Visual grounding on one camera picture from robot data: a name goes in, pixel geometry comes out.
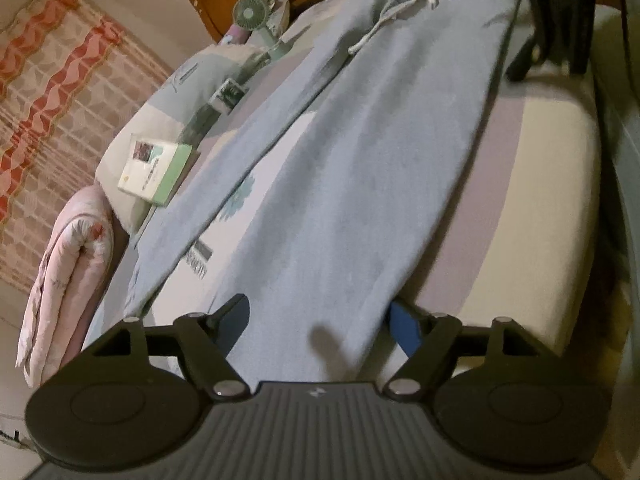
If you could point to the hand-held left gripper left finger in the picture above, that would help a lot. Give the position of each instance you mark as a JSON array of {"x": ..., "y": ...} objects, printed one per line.
[{"x": 235, "y": 316}]

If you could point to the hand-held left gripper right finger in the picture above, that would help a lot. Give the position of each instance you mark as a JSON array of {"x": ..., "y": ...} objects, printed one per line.
[{"x": 406, "y": 327}]

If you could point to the grey sweatpants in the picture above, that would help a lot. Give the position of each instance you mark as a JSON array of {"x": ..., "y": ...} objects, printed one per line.
[{"x": 350, "y": 160}]

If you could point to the green and white book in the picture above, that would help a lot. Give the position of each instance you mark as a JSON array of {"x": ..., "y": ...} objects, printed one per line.
[{"x": 152, "y": 170}]

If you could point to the pink folded quilt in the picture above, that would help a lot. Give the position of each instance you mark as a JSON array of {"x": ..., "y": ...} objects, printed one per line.
[{"x": 65, "y": 280}]

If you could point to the green handheld fan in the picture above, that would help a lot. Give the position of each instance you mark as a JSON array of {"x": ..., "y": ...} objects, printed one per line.
[{"x": 250, "y": 12}]

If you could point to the green tissue pack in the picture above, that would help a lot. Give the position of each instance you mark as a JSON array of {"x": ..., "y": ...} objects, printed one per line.
[{"x": 230, "y": 95}]

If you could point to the patchwork print pillow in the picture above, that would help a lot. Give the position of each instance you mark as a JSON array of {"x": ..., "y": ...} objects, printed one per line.
[{"x": 165, "y": 105}]

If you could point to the pink small cushion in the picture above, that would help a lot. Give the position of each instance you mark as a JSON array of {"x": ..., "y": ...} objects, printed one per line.
[{"x": 235, "y": 34}]

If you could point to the pink patterned curtain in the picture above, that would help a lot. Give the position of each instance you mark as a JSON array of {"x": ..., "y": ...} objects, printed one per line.
[{"x": 65, "y": 110}]

